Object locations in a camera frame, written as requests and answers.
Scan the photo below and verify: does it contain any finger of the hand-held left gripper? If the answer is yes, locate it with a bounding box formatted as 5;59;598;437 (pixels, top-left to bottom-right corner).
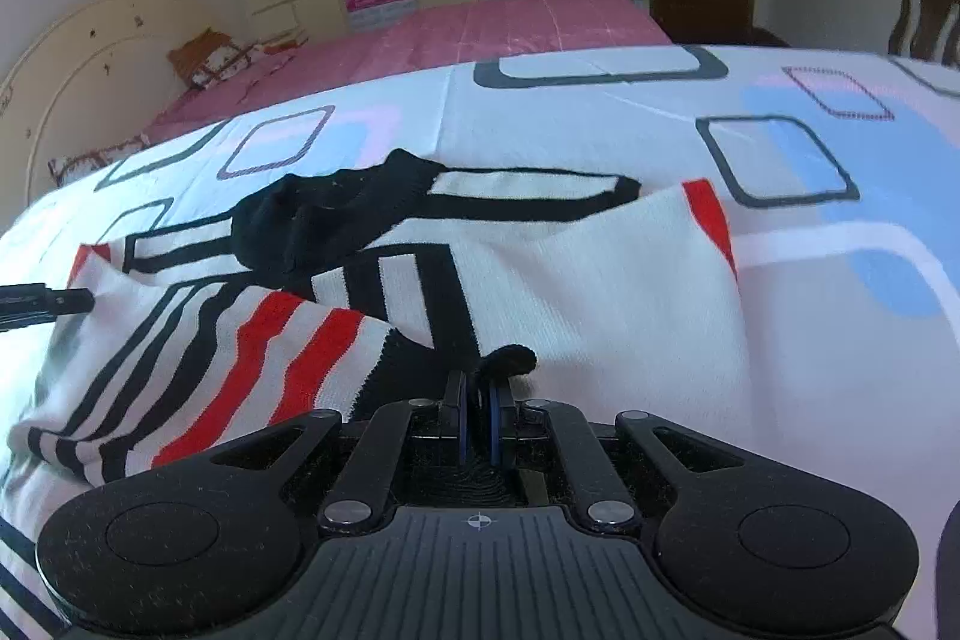
0;282;96;332

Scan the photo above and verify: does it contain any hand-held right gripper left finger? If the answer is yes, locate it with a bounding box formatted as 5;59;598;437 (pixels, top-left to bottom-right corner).
202;370;473;540

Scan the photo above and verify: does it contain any cream rounded headboard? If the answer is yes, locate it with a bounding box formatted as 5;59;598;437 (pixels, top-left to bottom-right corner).
0;0;248;214

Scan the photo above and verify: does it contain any striped knit sweater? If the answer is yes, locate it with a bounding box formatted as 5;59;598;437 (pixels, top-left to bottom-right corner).
0;149;755;640

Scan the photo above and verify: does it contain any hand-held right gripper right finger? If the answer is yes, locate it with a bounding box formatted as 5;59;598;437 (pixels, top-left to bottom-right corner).
486;377;755;536

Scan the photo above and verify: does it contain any orange patterned pillow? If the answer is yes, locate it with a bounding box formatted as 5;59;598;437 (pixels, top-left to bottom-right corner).
166;29;260;90

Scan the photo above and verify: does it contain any patterned white bed quilt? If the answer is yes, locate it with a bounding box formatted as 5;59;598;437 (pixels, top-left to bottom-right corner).
0;44;960;640

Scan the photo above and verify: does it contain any white red patterned pillow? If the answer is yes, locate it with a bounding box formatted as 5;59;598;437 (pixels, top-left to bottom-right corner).
47;134;151;187

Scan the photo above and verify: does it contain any wooden chair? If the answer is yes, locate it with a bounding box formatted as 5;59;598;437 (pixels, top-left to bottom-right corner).
887;0;960;67

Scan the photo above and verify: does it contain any pink bed sheet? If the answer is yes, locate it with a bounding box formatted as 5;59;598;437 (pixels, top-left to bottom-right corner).
142;0;672;146

